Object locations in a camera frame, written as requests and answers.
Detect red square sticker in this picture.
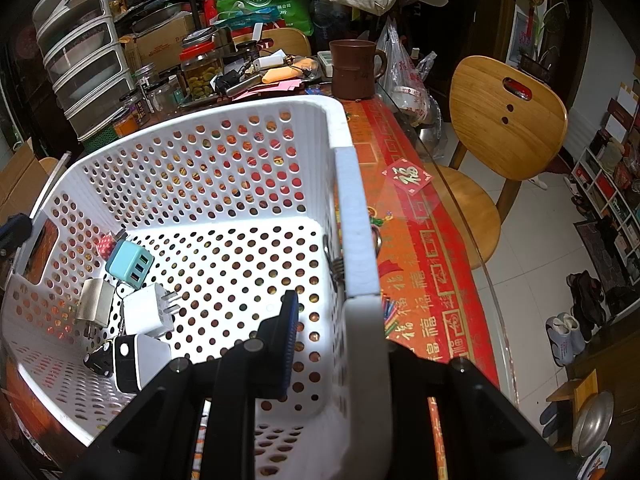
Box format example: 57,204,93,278
381,158,432,196

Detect small wooden stool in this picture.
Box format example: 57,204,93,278
545,369,598,451

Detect glass jar with red lid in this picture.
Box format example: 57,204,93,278
180,45,224,101

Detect light blue USB charger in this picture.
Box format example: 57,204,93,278
107,240,155,289

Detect wooden chair with red handle slot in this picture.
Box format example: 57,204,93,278
425,55,569,271

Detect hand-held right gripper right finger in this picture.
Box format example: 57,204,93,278
386,342,566,480

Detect clear plastic bag with bowl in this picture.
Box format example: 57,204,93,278
375,16,446,126

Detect large cardboard box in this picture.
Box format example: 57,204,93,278
0,140,61,221

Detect painted round plate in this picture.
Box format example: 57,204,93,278
577,442,612,480

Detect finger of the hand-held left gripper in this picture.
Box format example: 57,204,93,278
0,214,32,261

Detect red checkered charger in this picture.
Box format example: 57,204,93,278
97,230,126,261

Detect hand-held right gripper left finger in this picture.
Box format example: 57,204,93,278
65,290,301,480

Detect white perforated plastic basket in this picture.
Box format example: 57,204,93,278
0,95,392,480

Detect white cube shelf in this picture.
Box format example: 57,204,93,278
570,147,640,281

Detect brown ceramic mug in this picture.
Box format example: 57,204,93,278
329,40,388,101

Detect clear plastic drawer unit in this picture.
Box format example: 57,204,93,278
32,0,136,141

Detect blue slippers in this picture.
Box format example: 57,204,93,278
540,402,563,438

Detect white plug charger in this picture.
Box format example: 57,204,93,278
122,282,181,338

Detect potted plant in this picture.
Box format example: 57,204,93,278
517,2,566,81

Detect red printed tablecloth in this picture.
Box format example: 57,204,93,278
345,97,501,391

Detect white plug with cable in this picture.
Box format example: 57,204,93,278
252,50,288,68

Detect dark floor mat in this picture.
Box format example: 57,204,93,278
574,219,636,293

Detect small glass jar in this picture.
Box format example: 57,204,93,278
134,63,158,91

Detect metal basin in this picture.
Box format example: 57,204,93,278
571,391,615,457

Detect dark shoes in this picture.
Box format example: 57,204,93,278
566,271,606,326

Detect black and white charger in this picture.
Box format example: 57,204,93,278
112,334,173,395

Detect beige charger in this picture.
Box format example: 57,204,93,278
75,278,118,341

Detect white slippers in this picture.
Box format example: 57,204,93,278
545,312,586,367

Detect orange jar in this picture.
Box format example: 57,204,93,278
112,110,146,136

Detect orange cloth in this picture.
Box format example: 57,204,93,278
262,67,303,84

